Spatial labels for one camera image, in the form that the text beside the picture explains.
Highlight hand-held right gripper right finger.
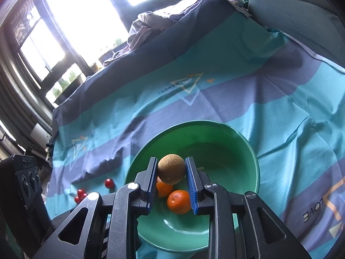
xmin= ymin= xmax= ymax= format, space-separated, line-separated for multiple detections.
xmin=185 ymin=156 xmax=310 ymax=259

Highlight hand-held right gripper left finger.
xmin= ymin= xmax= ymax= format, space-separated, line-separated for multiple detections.
xmin=32 ymin=156 xmax=159 ymax=259

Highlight orange tangerine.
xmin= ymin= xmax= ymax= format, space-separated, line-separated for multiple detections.
xmin=167 ymin=190 xmax=191 ymax=215
xmin=156 ymin=177 xmax=174 ymax=198

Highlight olive brown round fruit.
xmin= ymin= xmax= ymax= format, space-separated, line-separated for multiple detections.
xmin=157 ymin=154 xmax=186 ymax=185

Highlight green plastic bowl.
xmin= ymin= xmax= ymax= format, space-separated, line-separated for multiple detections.
xmin=124 ymin=120 xmax=260 ymax=253

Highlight teal purple printed blanket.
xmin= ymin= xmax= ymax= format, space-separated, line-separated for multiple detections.
xmin=44 ymin=0 xmax=345 ymax=259

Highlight potted green plants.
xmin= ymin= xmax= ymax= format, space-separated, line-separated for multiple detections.
xmin=53 ymin=70 xmax=85 ymax=103

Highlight crumpled grey cloth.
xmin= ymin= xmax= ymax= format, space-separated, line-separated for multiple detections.
xmin=104 ymin=0 xmax=225 ymax=66

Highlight window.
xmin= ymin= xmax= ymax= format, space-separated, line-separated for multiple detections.
xmin=16 ymin=0 xmax=194 ymax=106

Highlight grey mesh cushion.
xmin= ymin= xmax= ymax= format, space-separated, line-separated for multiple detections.
xmin=247 ymin=0 xmax=345 ymax=68

